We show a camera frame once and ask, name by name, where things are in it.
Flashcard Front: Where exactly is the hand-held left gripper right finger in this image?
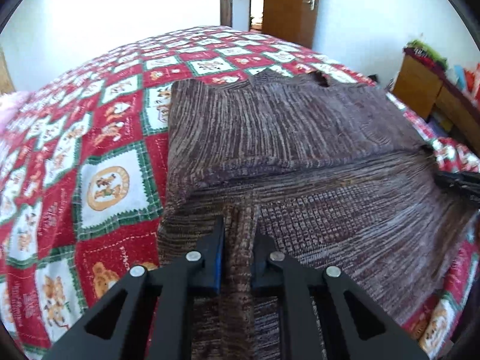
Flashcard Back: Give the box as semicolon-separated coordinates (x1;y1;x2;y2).
250;229;430;360

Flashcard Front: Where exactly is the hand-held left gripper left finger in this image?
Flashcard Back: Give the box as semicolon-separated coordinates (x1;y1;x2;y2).
45;215;226;360

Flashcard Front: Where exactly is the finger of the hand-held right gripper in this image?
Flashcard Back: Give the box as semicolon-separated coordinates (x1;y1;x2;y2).
434;170;480;205

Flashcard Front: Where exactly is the brown knit sweater sun print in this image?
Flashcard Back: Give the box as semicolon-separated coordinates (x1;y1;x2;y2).
157;69;477;360

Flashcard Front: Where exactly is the pile of clothes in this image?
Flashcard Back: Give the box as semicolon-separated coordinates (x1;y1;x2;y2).
404;38;449;70

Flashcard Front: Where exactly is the wooden cabinet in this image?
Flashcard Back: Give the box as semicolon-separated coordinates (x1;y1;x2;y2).
392;47;480;147

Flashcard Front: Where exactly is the red checked printed quilt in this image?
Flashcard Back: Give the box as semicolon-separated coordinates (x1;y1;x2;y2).
0;25;480;360

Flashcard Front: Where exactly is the wooden door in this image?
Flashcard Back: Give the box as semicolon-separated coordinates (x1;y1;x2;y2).
262;0;322;49

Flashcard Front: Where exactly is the pink cloth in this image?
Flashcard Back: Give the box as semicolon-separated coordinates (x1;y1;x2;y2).
0;91;32;130

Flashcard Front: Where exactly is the yellow curtain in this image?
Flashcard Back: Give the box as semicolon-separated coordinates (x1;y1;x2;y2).
0;47;16;92

